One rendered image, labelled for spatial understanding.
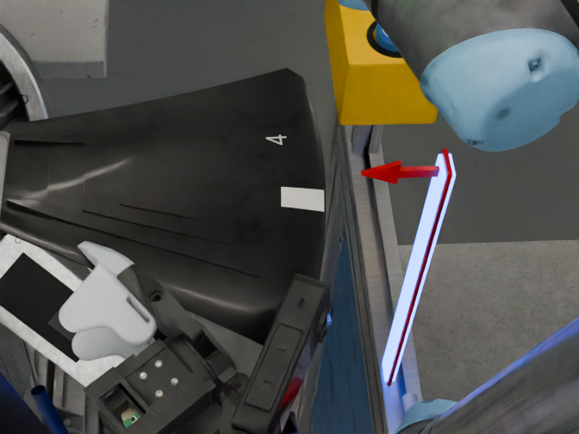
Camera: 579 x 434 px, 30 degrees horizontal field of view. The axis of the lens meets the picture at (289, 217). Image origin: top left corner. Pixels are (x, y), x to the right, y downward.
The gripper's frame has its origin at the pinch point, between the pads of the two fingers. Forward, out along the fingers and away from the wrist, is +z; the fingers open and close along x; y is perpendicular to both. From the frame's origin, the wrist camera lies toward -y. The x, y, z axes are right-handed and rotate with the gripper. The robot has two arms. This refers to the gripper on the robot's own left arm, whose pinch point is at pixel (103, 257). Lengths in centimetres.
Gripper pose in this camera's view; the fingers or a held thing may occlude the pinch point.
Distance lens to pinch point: 74.9
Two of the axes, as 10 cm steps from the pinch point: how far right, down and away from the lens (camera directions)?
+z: -6.6, -6.3, 4.1
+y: -7.5, 5.7, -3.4
